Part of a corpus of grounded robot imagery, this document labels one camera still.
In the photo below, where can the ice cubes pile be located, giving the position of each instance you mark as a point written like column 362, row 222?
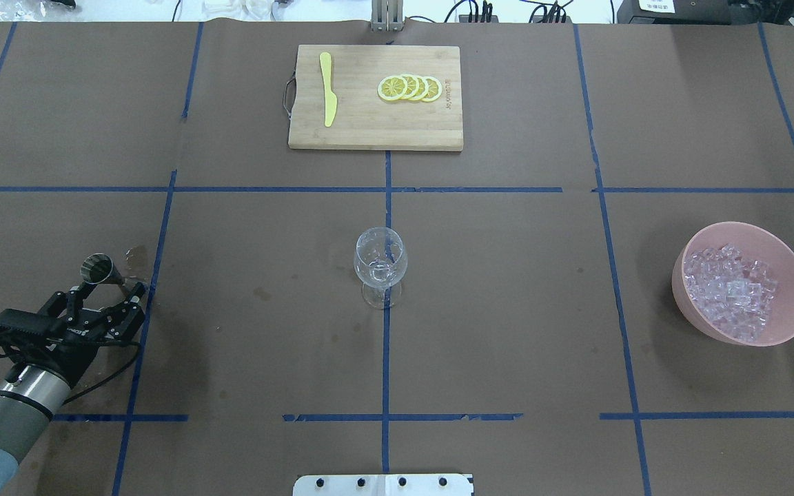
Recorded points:
column 734, row 291

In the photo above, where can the clear wine glass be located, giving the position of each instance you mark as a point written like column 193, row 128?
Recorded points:
column 380, row 261

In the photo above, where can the steel double jigger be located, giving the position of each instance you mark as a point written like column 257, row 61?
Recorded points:
column 99, row 269

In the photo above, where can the yellow plastic knife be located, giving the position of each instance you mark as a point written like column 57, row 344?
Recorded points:
column 330, row 98

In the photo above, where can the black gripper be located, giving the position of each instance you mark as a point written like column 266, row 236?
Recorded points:
column 74, row 353

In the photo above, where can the pink bowl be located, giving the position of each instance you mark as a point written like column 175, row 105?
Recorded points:
column 757, row 243

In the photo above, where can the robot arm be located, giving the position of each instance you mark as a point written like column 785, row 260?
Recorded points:
column 29, row 399

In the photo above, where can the lemon slice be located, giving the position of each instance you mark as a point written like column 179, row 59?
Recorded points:
column 393, row 88
column 422, row 88
column 411, row 86
column 434, row 89

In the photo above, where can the aluminium frame post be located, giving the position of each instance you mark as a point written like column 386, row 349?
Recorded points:
column 387, row 16

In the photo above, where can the bamboo cutting board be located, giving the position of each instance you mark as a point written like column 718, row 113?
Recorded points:
column 364, row 121

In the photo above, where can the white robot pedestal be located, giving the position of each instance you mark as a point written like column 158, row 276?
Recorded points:
column 386, row 484

